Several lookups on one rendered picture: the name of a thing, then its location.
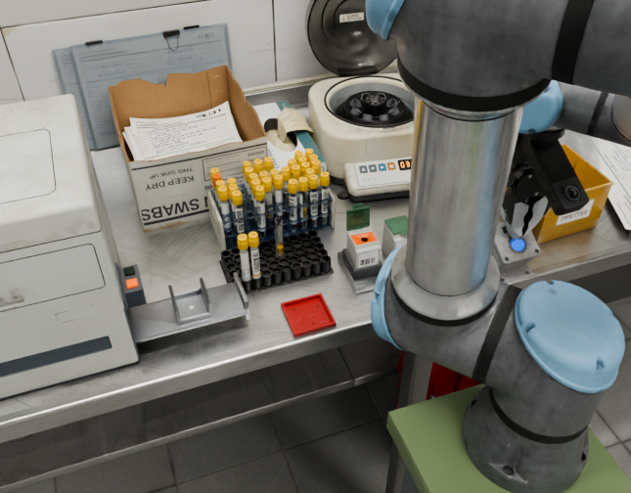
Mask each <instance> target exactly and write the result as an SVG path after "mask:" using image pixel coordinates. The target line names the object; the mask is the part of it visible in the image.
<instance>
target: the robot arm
mask: <svg viewBox="0 0 631 493"><path fill-rule="evenodd" d="M366 18H367V23H368V26H369V28H370V29H371V30H372V31H373V32H374V33H375V34H378V35H380V36H381V37H382V39H383V40H389V39H391V38H392V39H395V40H397V69H398V74H399V76H400V79H401V81H402V82H403V84H404V85H405V87H406V88H407V89H408V90H409V91H410V92H411V93H412V94H413V95H415V110H414V128H413V146H412V162H411V180H410V198H409V214H408V232H407V243H406V244H405V245H404V246H400V247H398V248H396V249H395V250H394V251H393V252H392V253H391V254H390V255H389V256H388V257H387V259H386V260H385V262H384V264H383V266H382V268H381V271H380V273H379V275H378V277H377V280H376V283H375V286H374V292H375V294H374V297H373V298H372V300H371V321H372V325H373V328H374V330H375V332H376V333H377V335H378V336H380V337H381V338H382V339H384V340H386V341H389V342H391V343H392V344H393V345H394V346H395V347H397V348H399V349H401V350H404V351H410V352H412V353H415V354H417V355H419V356H421V357H424V358H426V359H428V360H430V361H432V362H434V363H436V364H439V365H441V366H443V367H445V368H448V369H450V370H452V371H455V372H457V373H459V374H461V375H464V376H466V377H468V378H471V379H473V380H475V381H478V382H481V383H483V384H485V387H484V388H483V389H482V390H481V391H479V392H478V393H477V394H476V395H475V396H474V397H473V399H472V400H471V402H470V403H469V405H468V407H467V410H466V413H465V415H464V418H463V422H462V439H463V443H464V447H465V449H466V452H467V454H468V456H469V457H470V459H471V461H472V462H473V464H474V465H475V467H476V468H477V469H478V470H479V471H480V472H481V473H482V474H483V475H484V476H485V477H486V478H488V479H489V480H490V481H492V482H493V483H495V484H496V485H498V486H500V487H502V488H503V489H506V490H508V491H510V492H513V493H561V492H564V491H565V490H566V489H567V488H569V487H570V486H571V485H572V484H573V483H574V482H575V481H576V480H577V478H578V477H579V475H580V474H581V473H582V471H583V469H584V467H585V465H586V462H587V458H588V453H589V436H588V424H589V423H590V421H591V420H592V418H593V416H594V414H595V412H596V410H597V408H598V407H599V405H600V403H601V401H602V399H603V397H604V395H605V394H606V392H607V390H608V388H609V387H610V386H611V385H612V384H613V382H614V381H615V379H616V376H617V373H618V367H619V364H620V362H621V360H622V357H623V355H624V350H625V339H624V334H623V331H622V328H621V326H620V324H619V322H618V321H617V320H616V319H615V318H614V317H613V315H612V311H611V310H610V309H609V308H608V307H607V306H606V305H605V304H604V303H603V302H602V301H601V300H600V299H598V298H597V297H596V296H595V295H593V294H592V293H590V292H588V291H586V290H584V289H582V288H580V287H578V286H576V285H574V284H570V283H567V282H563V281H556V280H552V281H550V282H549V283H548V284H547V283H546V282H545V281H540V282H536V283H534V284H531V285H530V286H528V287H527V288H525V289H524V290H523V289H520V288H517V287H515V286H512V285H510V284H507V283H505V282H502V281H500V272H499V268H498V265H497V262H496V260H495V258H494V257H493V255H492V254H491V252H492V248H493V244H494V240H495V235H496V231H497V226H498V222H499V217H500V214H501V216H502V217H503V219H504V220H505V222H506V226H507V230H508V233H509V234H510V236H511V237H512V238H513V239H514V240H515V241H516V240H521V239H522V238H523V237H524V236H526V235H527V234H528V233H529V232H530V231H531V230H532V229H533V228H534V227H535V226H536V225H537V223H538V222H539V221H540V220H541V218H542V217H543V215H546V213H547V212H548V210H549V209H550V207H551V208H552V210H553V211H554V213H555V214H556V215H565V214H568V213H572V212H574V211H577V210H579V209H581V208H582V207H583V206H584V205H586V204H587V203H588V202H589V198H588V196H587V194H586V192H585V190H584V188H583V186H582V184H581V182H580V180H579V179H578V177H577V175H576V173H575V171H574V169H573V167H572V165H571V163H570V162H569V160H568V158H567V156H566V154H565V152H564V150H563V147H562V146H561V144H560V142H559V140H558V139H560V138H561V137H562V136H563V135H564V133H565V131H566V130H570V131H573V132H577V133H580V134H584V135H589V136H592V137H595V138H599V139H602V140H606V141H609V142H613V143H615V144H619V145H622V146H626V147H629V148H631V0H366ZM506 187H507V188H508V190H507V191H506Z"/></svg>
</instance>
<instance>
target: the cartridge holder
mask: <svg viewBox="0 0 631 493"><path fill-rule="evenodd" d="M338 260H339V262H340V264H341V266H342V268H343V270H344V272H345V274H346V276H347V278H348V280H349V282H350V284H351V285H352V287H353V289H354V291H355V293H359V292H363V291H370V290H373V289H374V286H375V283H376V280H377V277H378V275H379V273H380V271H381V268H382V266H383V264H382V263H381V261H380V262H379V264H375V265H370V266H366V267H362V268H357V269H356V268H355V267H354V265H353V263H352V261H351V259H350V257H349V255H348V253H347V252H346V248H344V249H343V250H342V251H341V252H338Z"/></svg>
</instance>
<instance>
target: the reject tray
mask: <svg viewBox="0 0 631 493"><path fill-rule="evenodd" d="M281 308H282V310H283V312H284V314H285V317H286V319H287V321H288V324H289V326H290V328H291V330H292V333H293V336H294V337H298V336H304V335H307V334H311V333H315V332H318V331H322V330H325V329H328V328H332V327H335V326H336V325H337V322H336V321H335V319H334V317H333V315H332V313H331V311H330V309H329V307H328V305H327V303H326V301H325V299H324V297H323V296H322V294H321V293H317V294H313V295H309V296H306V297H302V298H298V299H295V300H291V301H287V302H283V303H281Z"/></svg>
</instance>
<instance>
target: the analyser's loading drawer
mask: <svg viewBox="0 0 631 493"><path fill-rule="evenodd" d="M200 284H201V287H200V288H197V289H193V290H189V291H182V292H179V293H173V289H172V286H171V285H169V286H168V288H169V292H170V295H171V298H167V299H163V300H159V301H155V302H151V303H146V304H142V305H138V306H134V307H130V308H128V310H126V312H127V315H128V319H129V322H130V326H131V329H132V333H133V336H134V339H135V343H138V342H142V341H146V340H150V339H154V338H157V337H161V336H168V335H172V334H176V333H179V332H183V331H187V330H190V329H194V328H197V327H201V326H205V325H209V324H213V323H216V322H220V321H224V320H228V319H232V318H236V317H239V316H243V315H245V317H246V319H247V320H249V319H250V316H249V306H248V298H247V295H246V293H245V290H244V288H243V285H242V283H241V280H240V278H239V275H238V273H237V272H235V273H234V282H233V283H229V284H225V285H221V286H217V287H213V288H209V289H207V288H206V287H205V284H204V281H203V278H202V277H200ZM192 305H194V309H193V310H190V306H192Z"/></svg>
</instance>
